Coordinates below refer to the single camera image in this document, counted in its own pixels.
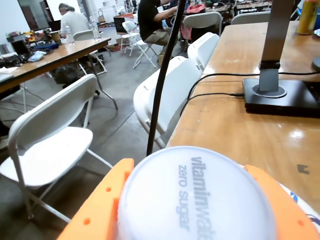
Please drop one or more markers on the white folding chair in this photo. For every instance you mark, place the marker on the white folding chair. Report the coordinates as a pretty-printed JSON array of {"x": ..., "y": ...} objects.
[
  {"x": 140, "y": 45},
  {"x": 83, "y": 35},
  {"x": 203, "y": 48},
  {"x": 202, "y": 21},
  {"x": 172, "y": 95},
  {"x": 250, "y": 18},
  {"x": 55, "y": 147}
]

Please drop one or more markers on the yellow drink can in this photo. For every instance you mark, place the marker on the yellow drink can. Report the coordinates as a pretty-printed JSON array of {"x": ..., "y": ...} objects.
[{"x": 308, "y": 17}]

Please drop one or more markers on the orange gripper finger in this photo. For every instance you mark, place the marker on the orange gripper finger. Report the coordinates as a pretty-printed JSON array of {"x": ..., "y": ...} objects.
[
  {"x": 282, "y": 207},
  {"x": 97, "y": 210}
]

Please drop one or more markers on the seated person black shirt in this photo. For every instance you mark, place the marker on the seated person black shirt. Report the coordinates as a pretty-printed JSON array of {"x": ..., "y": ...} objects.
[{"x": 150, "y": 22}]

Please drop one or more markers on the white paper plate blue pattern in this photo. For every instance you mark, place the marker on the white paper plate blue pattern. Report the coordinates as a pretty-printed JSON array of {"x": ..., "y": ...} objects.
[{"x": 306, "y": 207}]

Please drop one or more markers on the grey-haired person white shirt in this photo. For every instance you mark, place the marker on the grey-haired person white shirt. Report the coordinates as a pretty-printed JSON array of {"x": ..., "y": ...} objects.
[{"x": 73, "y": 22}]

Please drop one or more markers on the brown folding table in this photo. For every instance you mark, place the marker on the brown folding table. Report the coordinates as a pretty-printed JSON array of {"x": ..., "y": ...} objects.
[{"x": 60, "y": 56}]

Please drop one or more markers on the dark round object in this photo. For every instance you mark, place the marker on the dark round object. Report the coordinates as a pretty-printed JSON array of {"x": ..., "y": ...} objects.
[{"x": 316, "y": 64}]

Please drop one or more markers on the clear plastic bottle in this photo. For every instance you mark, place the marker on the clear plastic bottle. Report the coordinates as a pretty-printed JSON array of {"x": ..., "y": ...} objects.
[
  {"x": 68, "y": 33},
  {"x": 95, "y": 28}
]

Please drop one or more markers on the vitaminwater bottle white cap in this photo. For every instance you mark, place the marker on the vitaminwater bottle white cap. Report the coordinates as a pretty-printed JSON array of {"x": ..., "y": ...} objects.
[{"x": 195, "y": 200}]

